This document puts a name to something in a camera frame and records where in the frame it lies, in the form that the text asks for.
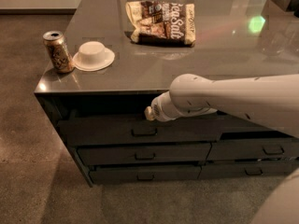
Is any white upturned plastic bowl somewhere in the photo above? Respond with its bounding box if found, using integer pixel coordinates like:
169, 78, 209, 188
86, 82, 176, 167
73, 41, 115, 72

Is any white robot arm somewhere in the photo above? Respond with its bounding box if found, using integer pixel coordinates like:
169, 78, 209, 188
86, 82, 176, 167
145, 74, 299, 138

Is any gold soda can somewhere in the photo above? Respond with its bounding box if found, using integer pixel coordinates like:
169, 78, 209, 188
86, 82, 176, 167
43, 31, 75, 74

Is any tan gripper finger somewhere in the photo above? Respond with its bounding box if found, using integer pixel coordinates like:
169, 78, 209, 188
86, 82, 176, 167
144, 106, 155, 121

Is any brown sea salt snack bag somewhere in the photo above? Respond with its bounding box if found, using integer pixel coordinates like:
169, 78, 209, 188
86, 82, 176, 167
125, 1, 196, 47

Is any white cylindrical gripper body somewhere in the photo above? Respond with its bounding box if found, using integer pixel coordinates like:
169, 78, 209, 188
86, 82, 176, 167
150, 91, 182, 122

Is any dark grey drawer cabinet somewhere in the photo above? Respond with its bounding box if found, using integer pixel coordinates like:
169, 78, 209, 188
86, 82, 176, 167
36, 0, 299, 185

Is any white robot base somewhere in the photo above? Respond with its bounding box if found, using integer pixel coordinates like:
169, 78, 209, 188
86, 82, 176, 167
250, 169, 299, 224

